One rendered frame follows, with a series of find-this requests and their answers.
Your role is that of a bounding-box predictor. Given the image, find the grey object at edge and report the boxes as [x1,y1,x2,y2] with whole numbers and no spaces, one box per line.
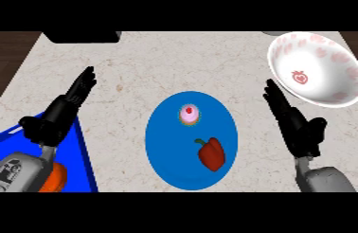
[262,31,297,37]

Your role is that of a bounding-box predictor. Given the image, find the white bowl with strawberry print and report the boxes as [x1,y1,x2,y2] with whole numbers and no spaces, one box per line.
[267,31,358,109]

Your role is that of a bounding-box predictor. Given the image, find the blue tray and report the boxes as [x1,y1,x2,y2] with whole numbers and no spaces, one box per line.
[0,109,100,193]

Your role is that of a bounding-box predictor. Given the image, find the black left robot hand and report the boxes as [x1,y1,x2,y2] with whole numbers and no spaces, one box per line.
[18,65,98,148]

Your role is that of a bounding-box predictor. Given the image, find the pink frosted cupcake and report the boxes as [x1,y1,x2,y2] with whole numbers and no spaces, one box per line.
[178,103,203,127]

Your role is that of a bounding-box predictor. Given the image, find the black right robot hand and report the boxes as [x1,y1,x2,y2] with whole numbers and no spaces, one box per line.
[262,79,329,159]

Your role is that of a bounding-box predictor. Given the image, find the orange round fruit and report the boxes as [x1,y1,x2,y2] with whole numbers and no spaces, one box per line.
[39,162,69,193]

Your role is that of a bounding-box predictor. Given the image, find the blue oval plate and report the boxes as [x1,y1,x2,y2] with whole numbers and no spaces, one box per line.
[144,90,240,191]

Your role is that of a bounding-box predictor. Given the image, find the black appliance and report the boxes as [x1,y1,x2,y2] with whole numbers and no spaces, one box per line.
[42,31,123,45]

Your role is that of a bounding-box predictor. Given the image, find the red bell pepper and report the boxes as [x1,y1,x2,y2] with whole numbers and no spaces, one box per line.
[193,136,228,172]

